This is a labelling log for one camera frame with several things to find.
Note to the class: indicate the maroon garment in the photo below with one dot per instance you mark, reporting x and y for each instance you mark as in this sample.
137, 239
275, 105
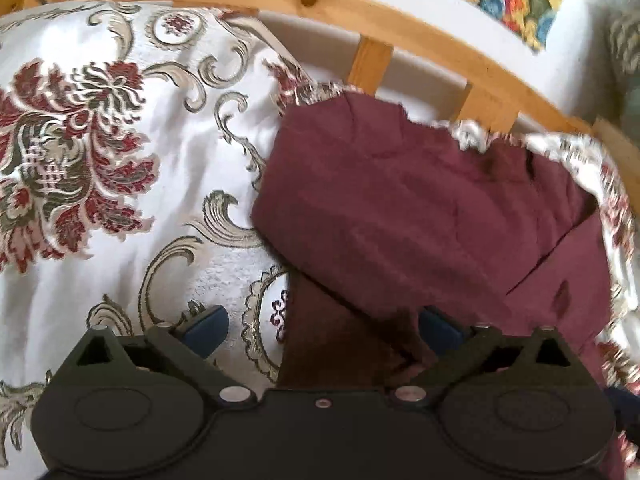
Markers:
400, 210

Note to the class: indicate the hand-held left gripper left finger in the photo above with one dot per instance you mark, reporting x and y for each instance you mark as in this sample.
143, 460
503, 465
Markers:
209, 324

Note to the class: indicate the colourful cartoon wall poster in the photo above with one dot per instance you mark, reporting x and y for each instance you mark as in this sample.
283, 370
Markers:
520, 0

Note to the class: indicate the wooden bed frame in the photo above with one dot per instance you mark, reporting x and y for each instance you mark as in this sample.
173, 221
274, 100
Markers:
350, 5

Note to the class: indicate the white floral bedspread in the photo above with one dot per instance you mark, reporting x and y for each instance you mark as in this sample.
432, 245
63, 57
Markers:
175, 185

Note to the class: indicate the dark blue cloth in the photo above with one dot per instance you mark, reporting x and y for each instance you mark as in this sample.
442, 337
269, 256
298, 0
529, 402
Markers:
627, 410

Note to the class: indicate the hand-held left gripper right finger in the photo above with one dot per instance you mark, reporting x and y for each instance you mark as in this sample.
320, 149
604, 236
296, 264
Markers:
439, 331

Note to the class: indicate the grey patterned cloth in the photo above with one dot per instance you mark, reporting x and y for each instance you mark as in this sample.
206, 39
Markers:
627, 60

